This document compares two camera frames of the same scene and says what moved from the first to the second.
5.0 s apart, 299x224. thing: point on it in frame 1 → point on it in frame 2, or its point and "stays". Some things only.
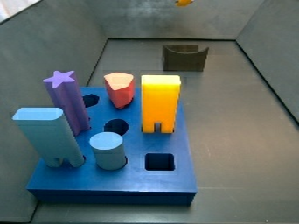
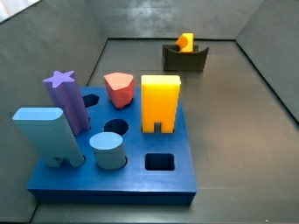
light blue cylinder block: [106, 145] stays
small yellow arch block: [183, 3] → [184, 42]
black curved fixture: [183, 58] stays
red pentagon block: [118, 84] stays
